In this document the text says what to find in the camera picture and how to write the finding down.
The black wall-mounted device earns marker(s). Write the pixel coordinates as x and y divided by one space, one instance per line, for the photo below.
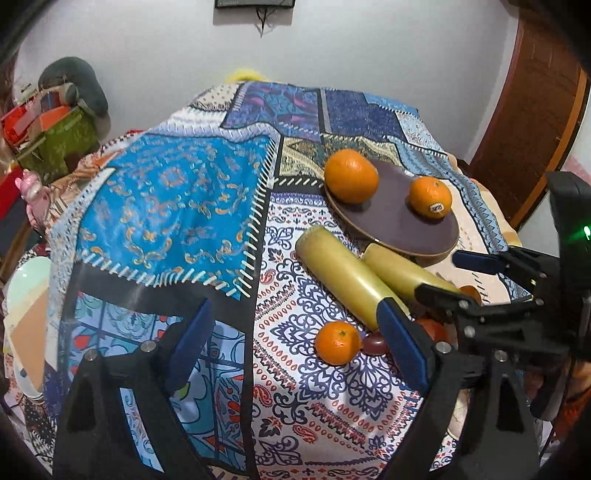
254 2

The beige blanket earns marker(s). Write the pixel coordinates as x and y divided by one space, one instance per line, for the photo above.
485 203

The green fabric bag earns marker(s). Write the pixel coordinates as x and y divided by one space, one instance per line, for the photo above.
60 143

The orange and red boxes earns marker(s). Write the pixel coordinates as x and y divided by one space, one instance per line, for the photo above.
27 122

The small plain orange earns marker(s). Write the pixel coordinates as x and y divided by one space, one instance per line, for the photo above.
337 342
472 293

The pink toy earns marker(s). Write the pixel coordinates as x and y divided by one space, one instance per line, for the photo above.
33 196

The dark brown round plate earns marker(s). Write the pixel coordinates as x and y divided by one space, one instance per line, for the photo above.
397 221

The yellow fluffy object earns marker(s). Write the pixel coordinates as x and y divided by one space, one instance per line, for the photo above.
242 74

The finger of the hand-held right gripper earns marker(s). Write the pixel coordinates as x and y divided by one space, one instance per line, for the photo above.
436 295
475 261

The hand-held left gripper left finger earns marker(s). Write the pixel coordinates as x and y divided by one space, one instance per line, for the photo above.
190 342

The small dark red fruit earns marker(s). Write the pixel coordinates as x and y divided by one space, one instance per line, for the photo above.
373 344

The red apple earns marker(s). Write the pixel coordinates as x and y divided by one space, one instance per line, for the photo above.
431 330

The small orange with sticker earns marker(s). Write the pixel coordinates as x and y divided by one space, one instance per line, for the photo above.
429 196

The large orange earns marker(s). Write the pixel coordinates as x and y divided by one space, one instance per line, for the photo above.
351 176

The pale green plate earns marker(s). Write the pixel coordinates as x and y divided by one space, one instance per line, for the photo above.
25 286

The yellow cylinder bottle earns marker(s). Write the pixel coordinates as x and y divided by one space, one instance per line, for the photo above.
341 267
397 270

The patchwork patterned tablecloth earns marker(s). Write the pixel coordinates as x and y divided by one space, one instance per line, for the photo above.
175 198

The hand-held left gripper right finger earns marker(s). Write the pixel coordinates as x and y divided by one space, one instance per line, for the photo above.
400 342

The brown wooden door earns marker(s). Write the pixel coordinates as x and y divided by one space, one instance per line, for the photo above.
535 115

